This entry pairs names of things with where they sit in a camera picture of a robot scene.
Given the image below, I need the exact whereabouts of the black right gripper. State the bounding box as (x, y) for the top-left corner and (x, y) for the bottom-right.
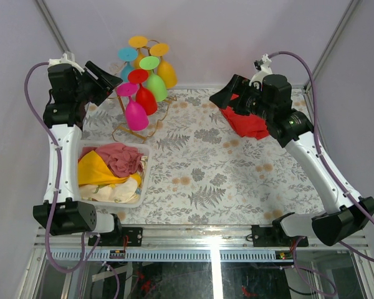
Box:
(209, 74), (273, 121)

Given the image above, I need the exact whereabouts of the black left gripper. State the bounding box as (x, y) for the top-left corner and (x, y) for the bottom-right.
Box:
(72, 62), (120, 106)

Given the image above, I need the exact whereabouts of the red plastic wine glass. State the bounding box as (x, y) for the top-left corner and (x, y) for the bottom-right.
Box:
(128, 69), (158, 116)

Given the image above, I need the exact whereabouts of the magenta plastic wine glass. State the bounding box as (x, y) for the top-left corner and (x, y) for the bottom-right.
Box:
(116, 82), (149, 131)

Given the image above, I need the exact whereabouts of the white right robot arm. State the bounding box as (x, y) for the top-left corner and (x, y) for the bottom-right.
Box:
(209, 74), (374, 246)

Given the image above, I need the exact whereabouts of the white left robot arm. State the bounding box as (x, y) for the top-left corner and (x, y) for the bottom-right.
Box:
(32, 59), (124, 246)

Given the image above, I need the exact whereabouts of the clear wine glass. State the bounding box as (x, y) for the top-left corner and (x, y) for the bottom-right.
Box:
(108, 62), (122, 75)

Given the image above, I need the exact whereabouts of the teal plastic wine glass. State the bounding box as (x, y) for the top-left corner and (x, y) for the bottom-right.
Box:
(118, 47), (138, 82)

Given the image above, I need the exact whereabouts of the green plastic wine glass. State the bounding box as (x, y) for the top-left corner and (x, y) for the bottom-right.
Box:
(139, 56), (168, 102)

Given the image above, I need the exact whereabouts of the rear orange plastic wine glass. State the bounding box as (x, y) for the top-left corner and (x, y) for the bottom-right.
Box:
(128, 36), (148, 69)

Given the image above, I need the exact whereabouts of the orange plastic wine glass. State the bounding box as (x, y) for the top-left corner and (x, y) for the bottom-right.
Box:
(128, 36), (148, 69)
(150, 43), (178, 89)

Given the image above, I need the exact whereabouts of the front orange plastic wine glass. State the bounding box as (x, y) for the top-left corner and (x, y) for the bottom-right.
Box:
(150, 43), (178, 89)

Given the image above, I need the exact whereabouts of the red folded cloth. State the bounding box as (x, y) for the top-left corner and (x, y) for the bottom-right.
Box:
(221, 107), (269, 140)

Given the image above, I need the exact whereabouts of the pink crumpled cloth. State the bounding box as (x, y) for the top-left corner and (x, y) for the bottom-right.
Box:
(94, 143), (143, 178)

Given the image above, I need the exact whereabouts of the yellow cloth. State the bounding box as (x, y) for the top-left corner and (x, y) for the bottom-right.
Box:
(77, 151), (142, 186)

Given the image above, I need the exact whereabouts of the white plastic basket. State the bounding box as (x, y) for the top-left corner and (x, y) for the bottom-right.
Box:
(79, 140), (152, 208)

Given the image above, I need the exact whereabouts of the cream cloth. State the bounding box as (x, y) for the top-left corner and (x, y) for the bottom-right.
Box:
(79, 178), (140, 204)

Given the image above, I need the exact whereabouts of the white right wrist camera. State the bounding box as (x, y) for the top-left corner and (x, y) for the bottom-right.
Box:
(249, 54), (272, 86)

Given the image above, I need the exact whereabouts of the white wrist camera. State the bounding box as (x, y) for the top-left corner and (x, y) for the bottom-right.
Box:
(48, 52), (84, 74)
(249, 54), (272, 86)

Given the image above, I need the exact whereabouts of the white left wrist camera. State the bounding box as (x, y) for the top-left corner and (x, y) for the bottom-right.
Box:
(48, 52), (84, 74)

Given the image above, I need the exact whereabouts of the gold wire wine glass rack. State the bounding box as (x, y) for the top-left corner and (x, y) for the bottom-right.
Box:
(110, 39), (177, 142)

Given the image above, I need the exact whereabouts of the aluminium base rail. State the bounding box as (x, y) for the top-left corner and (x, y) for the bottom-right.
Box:
(33, 224), (369, 250)

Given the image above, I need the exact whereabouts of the grey cable duct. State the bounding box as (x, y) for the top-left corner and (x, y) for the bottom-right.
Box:
(46, 249), (295, 262)

